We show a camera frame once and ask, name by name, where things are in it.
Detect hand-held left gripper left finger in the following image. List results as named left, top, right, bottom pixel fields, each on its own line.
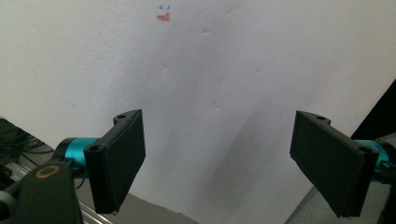
left=55, top=108, right=147, bottom=216

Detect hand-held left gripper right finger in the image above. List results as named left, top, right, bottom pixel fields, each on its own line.
left=289, top=109, right=396, bottom=218

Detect grey cloth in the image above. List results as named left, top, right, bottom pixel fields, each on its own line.
left=284, top=185, right=390, bottom=224

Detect black cables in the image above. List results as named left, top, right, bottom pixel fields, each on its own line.
left=0, top=117, right=56, bottom=163

